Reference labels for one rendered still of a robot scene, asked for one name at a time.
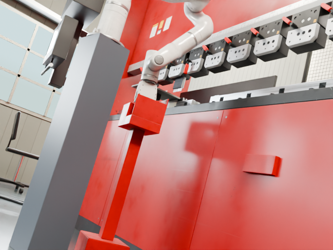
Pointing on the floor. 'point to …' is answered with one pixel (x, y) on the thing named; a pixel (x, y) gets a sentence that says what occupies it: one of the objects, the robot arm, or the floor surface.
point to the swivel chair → (18, 154)
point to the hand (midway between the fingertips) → (142, 112)
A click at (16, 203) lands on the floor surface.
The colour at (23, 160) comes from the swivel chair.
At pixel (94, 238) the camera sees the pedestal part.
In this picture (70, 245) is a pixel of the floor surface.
